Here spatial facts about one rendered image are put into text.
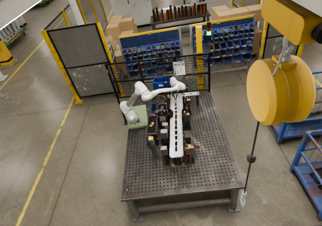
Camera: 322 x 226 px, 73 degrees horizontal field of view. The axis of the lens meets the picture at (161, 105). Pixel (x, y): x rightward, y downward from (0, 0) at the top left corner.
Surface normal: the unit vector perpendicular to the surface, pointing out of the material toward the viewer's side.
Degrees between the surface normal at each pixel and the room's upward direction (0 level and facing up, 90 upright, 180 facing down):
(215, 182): 0
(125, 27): 90
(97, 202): 0
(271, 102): 77
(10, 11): 90
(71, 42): 90
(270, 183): 0
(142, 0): 90
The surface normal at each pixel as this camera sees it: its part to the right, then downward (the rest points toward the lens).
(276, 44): 0.14, 0.65
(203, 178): -0.15, -0.75
